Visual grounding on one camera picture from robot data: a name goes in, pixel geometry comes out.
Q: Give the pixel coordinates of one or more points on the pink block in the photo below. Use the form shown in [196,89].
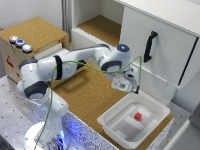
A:
[138,116]

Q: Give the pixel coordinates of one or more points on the green button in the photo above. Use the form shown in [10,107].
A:
[27,48]

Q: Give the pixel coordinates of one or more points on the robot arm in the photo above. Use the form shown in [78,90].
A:
[40,71]

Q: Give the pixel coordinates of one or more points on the wooden drawer box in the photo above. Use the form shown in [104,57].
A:
[33,35]

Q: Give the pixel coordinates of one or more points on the white plastic box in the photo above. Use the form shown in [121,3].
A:
[116,123]

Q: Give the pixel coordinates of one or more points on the white cabinet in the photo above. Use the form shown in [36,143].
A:
[100,23]

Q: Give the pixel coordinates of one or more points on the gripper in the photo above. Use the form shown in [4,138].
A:
[122,83]

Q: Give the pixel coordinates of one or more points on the red button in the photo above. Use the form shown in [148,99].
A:
[13,38]

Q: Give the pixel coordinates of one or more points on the white sliding door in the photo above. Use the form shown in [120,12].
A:
[160,46]

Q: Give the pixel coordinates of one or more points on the blue button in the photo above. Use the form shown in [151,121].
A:
[20,42]

